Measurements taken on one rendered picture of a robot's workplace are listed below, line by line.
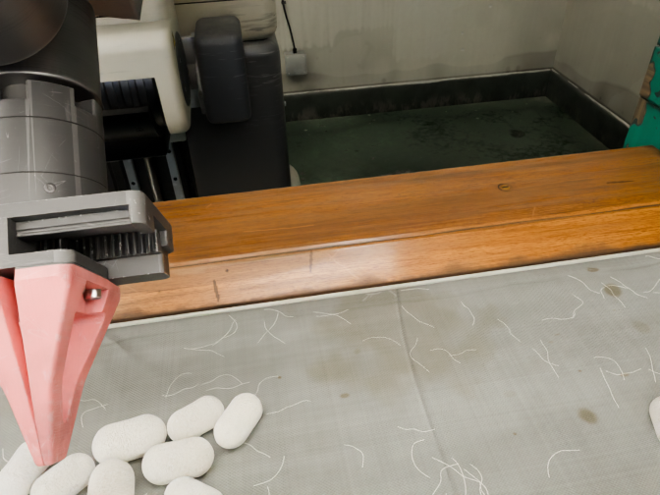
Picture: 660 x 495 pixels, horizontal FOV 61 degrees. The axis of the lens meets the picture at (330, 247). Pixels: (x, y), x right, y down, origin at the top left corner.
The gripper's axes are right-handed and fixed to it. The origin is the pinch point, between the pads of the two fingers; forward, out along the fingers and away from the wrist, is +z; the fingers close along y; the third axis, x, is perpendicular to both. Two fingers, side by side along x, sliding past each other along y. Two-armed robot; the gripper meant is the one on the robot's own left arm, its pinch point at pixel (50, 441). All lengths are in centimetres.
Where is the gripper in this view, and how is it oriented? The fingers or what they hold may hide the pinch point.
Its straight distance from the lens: 26.4
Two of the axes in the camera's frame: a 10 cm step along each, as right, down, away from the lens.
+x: -0.8, 2.0, 9.8
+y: 9.9, -1.2, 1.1
